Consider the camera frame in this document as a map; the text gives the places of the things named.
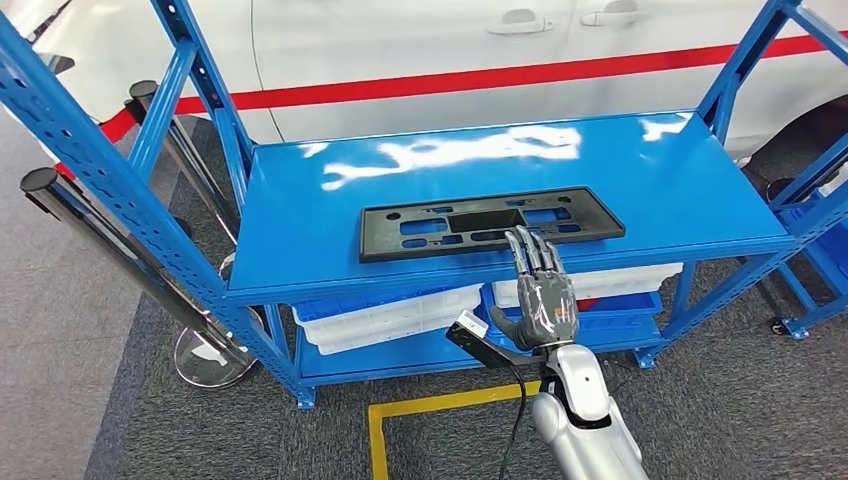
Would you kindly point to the blue metal shelf rack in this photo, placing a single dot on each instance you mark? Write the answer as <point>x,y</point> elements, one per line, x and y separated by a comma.
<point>662,185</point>
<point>798,329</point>

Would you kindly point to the blue plastic bin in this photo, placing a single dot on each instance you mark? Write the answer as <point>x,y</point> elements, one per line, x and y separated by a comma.
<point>616,321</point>
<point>331,308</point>
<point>831,258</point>

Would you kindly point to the black plastic frame part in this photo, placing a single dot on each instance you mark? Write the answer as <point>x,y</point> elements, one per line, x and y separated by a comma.
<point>381,238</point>

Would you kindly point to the white car red stripe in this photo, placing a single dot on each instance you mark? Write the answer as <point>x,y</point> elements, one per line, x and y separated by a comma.
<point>397,46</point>

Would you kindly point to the red item in bin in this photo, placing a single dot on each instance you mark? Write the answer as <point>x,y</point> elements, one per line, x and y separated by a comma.
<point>586,305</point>

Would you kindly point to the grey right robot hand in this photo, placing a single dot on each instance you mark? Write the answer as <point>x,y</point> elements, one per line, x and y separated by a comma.
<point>546,305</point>

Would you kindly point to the chrome stanchion post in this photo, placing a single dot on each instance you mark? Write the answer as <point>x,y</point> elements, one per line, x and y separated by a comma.
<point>192,166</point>
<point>99,238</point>

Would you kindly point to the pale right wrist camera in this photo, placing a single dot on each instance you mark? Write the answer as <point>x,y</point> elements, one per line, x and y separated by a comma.
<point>472,324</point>

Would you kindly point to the dark round stanchion base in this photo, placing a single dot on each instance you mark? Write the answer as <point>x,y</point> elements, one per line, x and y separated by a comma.
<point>184,228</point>

